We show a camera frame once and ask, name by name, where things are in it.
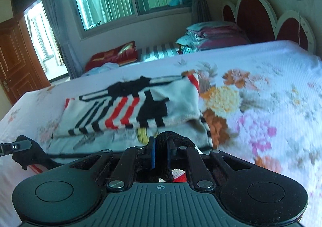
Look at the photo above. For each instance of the red gold pillow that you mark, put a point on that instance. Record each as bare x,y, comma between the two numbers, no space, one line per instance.
122,55

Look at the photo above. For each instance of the grey left curtain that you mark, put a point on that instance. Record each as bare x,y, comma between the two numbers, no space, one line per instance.
55,14

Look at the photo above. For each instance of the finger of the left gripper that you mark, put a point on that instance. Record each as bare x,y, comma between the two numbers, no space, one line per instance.
10,148

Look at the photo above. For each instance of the striped grey white mattress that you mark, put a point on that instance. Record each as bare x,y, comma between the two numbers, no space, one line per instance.
157,52

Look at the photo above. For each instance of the brown wooden door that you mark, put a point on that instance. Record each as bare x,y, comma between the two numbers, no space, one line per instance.
19,61

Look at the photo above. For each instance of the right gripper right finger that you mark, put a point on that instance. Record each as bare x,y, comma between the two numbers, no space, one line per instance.
183,155

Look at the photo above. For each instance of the striped knit sweater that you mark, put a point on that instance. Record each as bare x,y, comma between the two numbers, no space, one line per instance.
123,115

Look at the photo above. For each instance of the stack of folded quilts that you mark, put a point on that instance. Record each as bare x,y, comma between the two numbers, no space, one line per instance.
211,35

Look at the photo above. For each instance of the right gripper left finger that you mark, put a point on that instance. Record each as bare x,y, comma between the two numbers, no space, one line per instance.
132,160

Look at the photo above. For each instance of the red white scalloped headboard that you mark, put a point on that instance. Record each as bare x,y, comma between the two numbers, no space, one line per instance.
261,24

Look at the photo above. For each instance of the brass door handle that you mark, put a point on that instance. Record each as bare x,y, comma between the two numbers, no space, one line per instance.
5,84

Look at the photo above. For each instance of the light blue crumpled cloth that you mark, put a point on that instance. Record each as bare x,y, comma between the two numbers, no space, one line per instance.
105,67

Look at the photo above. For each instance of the floral pink bed sheet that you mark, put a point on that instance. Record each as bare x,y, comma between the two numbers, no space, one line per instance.
262,103

